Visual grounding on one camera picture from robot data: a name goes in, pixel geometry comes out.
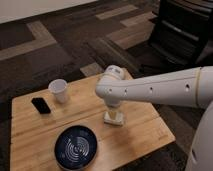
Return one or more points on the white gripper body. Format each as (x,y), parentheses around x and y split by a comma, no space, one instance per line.
(113,107)

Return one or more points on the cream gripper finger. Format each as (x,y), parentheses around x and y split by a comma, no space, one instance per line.
(118,115)
(110,114)

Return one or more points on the white sponge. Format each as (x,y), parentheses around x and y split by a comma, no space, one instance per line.
(113,121)

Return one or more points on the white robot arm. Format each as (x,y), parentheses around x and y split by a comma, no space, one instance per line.
(190,88)

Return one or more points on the dark blue patterned plate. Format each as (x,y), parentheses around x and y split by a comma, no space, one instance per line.
(75,148)

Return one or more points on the white paper cup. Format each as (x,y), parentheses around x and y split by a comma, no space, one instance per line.
(58,88)

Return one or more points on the black smartphone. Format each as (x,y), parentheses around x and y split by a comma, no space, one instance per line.
(41,105)

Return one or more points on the black cabinet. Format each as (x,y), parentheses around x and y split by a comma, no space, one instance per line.
(182,29)

